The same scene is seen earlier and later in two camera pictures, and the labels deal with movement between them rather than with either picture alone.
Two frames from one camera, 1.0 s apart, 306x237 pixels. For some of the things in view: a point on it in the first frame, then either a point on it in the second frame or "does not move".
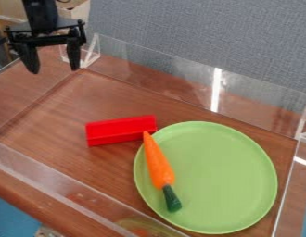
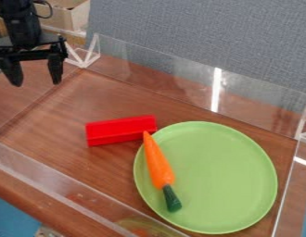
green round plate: (226, 178) does not move
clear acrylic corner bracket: (90, 51) does not move
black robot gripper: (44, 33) to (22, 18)
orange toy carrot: (163, 169) does not move
